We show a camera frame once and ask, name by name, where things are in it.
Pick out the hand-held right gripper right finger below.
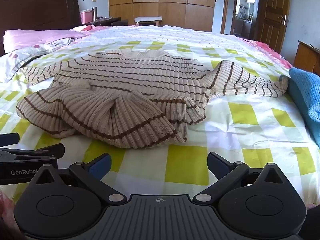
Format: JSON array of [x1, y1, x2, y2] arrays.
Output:
[[194, 152, 291, 203]]

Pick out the dark wooden nightstand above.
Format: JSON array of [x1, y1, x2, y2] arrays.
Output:
[[85, 17, 129, 27]]

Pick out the yellow checked bed sheet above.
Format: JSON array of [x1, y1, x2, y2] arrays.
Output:
[[0, 25, 320, 205]]

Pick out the pink basket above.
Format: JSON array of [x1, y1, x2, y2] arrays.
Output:
[[79, 9, 94, 25]]

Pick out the pink pillow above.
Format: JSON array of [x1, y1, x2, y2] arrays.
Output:
[[3, 29, 87, 54]]

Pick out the wooden wardrobe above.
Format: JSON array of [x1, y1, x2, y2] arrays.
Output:
[[108, 0, 216, 32]]

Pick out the dark wooden headboard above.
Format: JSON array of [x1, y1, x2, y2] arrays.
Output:
[[0, 0, 82, 55]]

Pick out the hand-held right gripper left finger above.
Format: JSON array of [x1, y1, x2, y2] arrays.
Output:
[[29, 153, 128, 204]]

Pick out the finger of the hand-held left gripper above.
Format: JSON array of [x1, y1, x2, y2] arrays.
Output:
[[0, 133, 20, 143], [0, 143, 65, 164]]

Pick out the wooden side cabinet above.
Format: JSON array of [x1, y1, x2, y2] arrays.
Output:
[[293, 40, 320, 74]]

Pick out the beige brown-striped knit sweater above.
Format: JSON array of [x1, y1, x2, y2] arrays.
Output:
[[15, 49, 290, 149]]

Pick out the pink floral bed sheet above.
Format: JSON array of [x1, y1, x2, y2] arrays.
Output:
[[236, 36, 293, 68]]

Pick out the wooden door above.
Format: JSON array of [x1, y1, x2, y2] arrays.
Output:
[[253, 0, 292, 47]]

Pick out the blue knit cloth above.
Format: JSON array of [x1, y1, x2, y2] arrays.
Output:
[[279, 67, 320, 148]]

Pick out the wooden stool with cushion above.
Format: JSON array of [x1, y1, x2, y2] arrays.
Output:
[[134, 15, 163, 27]]

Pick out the white printed pillow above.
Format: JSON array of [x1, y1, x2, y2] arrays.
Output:
[[0, 39, 75, 83]]

